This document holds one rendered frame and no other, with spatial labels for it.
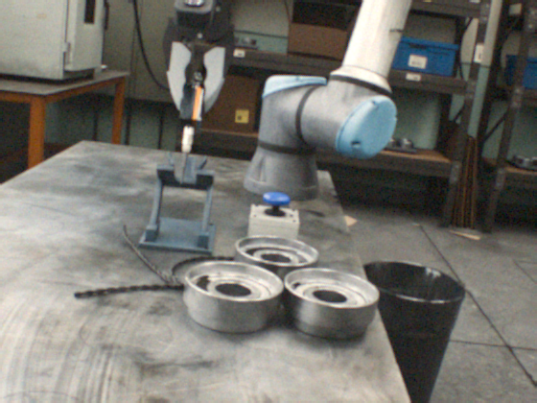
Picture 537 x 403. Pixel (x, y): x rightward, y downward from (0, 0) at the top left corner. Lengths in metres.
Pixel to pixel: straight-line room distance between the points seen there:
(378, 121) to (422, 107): 3.71
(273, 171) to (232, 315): 0.60
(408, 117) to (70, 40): 2.76
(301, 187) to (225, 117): 3.02
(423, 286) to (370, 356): 1.52
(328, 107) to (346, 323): 0.54
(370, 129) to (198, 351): 0.61
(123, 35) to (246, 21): 0.90
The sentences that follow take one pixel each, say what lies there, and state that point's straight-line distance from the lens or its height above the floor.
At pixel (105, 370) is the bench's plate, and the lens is 0.57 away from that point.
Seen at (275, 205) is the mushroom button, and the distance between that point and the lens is 0.91.
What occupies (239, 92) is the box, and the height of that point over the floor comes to 0.72.
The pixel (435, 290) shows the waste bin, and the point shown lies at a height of 0.37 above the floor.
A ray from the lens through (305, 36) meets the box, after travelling 4.14.
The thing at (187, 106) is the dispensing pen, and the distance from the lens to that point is 0.84.
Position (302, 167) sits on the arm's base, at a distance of 1.21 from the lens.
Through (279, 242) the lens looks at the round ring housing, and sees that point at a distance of 0.84.
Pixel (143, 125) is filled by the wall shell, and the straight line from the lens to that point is 4.82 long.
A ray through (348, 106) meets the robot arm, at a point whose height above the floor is 1.00.
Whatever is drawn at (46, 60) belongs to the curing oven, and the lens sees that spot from 2.92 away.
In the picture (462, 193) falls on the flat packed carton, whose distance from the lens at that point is 4.45.
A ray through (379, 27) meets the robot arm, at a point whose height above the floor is 1.14.
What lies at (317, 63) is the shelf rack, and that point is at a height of 0.97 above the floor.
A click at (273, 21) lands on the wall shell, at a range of 4.69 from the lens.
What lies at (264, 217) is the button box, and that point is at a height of 0.84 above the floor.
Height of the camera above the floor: 1.09
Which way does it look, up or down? 14 degrees down
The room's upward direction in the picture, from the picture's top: 7 degrees clockwise
